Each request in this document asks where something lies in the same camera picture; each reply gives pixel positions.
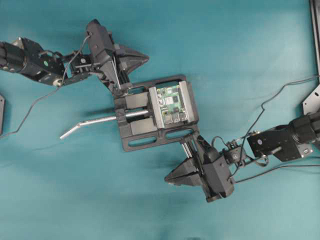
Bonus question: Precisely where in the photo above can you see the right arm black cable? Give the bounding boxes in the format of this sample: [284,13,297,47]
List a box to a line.
[231,74,320,183]

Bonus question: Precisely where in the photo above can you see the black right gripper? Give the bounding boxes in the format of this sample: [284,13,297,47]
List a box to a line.
[164,133,235,202]

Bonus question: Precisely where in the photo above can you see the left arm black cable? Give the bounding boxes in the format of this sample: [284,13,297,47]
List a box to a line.
[0,33,92,138]

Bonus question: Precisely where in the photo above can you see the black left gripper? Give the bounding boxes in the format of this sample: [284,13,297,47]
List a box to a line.
[86,19,149,95]

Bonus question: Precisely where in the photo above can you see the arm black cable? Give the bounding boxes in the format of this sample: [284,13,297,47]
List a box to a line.
[231,74,320,183]
[0,33,92,138]

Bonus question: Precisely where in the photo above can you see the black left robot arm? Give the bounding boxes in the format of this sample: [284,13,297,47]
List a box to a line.
[0,19,149,96]

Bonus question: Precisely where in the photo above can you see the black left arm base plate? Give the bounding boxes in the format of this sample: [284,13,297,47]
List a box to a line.
[0,94,6,135]

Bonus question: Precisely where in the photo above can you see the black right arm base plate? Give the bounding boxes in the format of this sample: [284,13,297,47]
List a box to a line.
[302,85,320,115]

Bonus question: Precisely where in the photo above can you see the teal table cloth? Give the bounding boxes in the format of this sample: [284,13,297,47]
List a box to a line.
[0,0,320,240]

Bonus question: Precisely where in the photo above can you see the black bench vise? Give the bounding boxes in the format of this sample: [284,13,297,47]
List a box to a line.
[113,74,199,152]

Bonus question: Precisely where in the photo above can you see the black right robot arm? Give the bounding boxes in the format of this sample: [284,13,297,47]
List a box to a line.
[164,112,320,202]

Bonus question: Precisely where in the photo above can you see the silver vise handle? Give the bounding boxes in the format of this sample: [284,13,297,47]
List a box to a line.
[59,109,149,140]

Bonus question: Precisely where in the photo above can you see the green PCB board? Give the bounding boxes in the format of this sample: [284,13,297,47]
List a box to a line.
[156,85,188,125]

